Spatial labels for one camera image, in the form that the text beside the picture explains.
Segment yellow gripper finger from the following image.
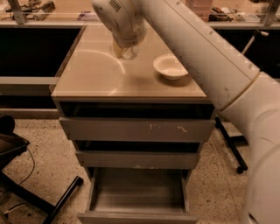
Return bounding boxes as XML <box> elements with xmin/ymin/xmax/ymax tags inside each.
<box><xmin>113</xmin><ymin>41</ymin><xmax>123</xmax><ymax>59</ymax></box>

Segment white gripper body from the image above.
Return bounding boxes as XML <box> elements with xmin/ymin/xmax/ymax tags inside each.
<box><xmin>92</xmin><ymin>0</ymin><xmax>146</xmax><ymax>48</ymax></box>

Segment clear plastic water bottle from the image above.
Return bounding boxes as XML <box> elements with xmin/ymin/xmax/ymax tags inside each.
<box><xmin>122</xmin><ymin>45</ymin><xmax>140</xmax><ymax>60</ymax></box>

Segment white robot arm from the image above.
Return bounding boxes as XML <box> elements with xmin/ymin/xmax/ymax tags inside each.
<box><xmin>92</xmin><ymin>0</ymin><xmax>280</xmax><ymax>224</ymax></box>

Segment grey drawer cabinet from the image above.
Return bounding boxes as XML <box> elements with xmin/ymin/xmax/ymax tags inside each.
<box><xmin>49</xmin><ymin>24</ymin><xmax>218</xmax><ymax>176</ymax></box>

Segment top grey drawer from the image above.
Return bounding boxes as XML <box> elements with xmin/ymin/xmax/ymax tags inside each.
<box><xmin>60</xmin><ymin>101</ymin><xmax>214</xmax><ymax>143</ymax></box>

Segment grey drawer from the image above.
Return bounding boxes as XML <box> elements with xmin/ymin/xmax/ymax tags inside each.
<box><xmin>73</xmin><ymin>140</ymin><xmax>200</xmax><ymax>170</ymax></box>
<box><xmin>78</xmin><ymin>168</ymin><xmax>197</xmax><ymax>224</ymax></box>
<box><xmin>60</xmin><ymin>101</ymin><xmax>214</xmax><ymax>143</ymax></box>

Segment middle grey drawer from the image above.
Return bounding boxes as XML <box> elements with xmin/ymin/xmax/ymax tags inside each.
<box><xmin>73</xmin><ymin>140</ymin><xmax>200</xmax><ymax>170</ymax></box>

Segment bottom grey drawer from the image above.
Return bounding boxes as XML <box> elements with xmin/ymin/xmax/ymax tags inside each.
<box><xmin>78</xmin><ymin>168</ymin><xmax>197</xmax><ymax>224</ymax></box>

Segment white paper bowl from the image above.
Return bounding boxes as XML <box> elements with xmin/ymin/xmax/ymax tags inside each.
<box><xmin>153</xmin><ymin>54</ymin><xmax>188</xmax><ymax>81</ymax></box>

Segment pink stacked bins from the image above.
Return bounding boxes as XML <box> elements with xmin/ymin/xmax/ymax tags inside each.
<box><xmin>185</xmin><ymin>0</ymin><xmax>213</xmax><ymax>22</ymax></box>

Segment white pole with black base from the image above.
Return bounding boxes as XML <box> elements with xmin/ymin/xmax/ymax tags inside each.
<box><xmin>241</xmin><ymin>30</ymin><xmax>270</xmax><ymax>55</ymax></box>

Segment black stand base right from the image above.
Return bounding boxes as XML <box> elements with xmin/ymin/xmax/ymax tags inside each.
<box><xmin>215</xmin><ymin>116</ymin><xmax>248</xmax><ymax>174</ymax></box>

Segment black stand base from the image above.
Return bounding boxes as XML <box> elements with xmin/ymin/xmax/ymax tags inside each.
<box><xmin>215</xmin><ymin>116</ymin><xmax>248</xmax><ymax>174</ymax></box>
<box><xmin>0</xmin><ymin>115</ymin><xmax>85</xmax><ymax>224</ymax></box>

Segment black stand base left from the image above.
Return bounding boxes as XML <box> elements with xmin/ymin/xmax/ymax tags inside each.
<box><xmin>0</xmin><ymin>115</ymin><xmax>85</xmax><ymax>224</ymax></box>

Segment black cable on floor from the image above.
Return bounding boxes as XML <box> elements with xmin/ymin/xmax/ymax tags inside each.
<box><xmin>17</xmin><ymin>147</ymin><xmax>37</xmax><ymax>186</ymax></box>

